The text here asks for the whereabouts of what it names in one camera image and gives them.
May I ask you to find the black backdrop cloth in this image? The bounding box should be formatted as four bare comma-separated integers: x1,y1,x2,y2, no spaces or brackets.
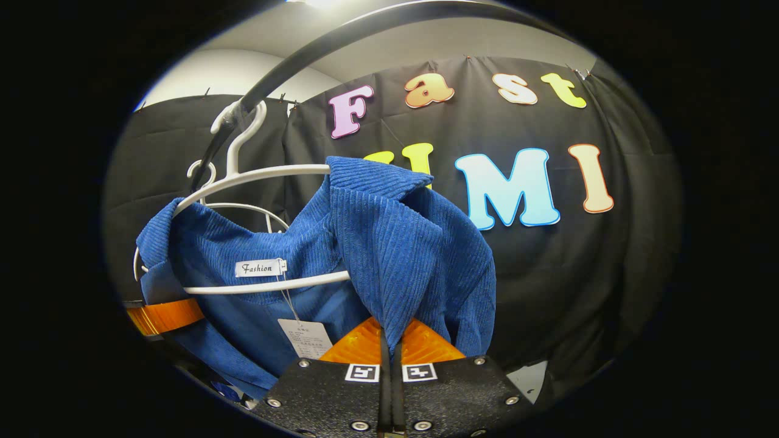
103,55,683,399

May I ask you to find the white plastic clothes hanger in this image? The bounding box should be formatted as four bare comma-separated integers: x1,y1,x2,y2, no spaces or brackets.
133,100,352,296
186,159,291,235

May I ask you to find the blue corduroy jacket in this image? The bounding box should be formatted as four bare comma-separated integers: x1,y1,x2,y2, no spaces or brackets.
134,156,497,402

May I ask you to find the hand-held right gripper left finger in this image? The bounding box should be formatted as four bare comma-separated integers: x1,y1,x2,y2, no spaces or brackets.
253,316,390,438

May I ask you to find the black metal clothes rack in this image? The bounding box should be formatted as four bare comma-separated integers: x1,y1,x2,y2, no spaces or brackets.
189,0,579,195

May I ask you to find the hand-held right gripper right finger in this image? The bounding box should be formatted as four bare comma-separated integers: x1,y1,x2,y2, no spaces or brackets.
393,316,531,438

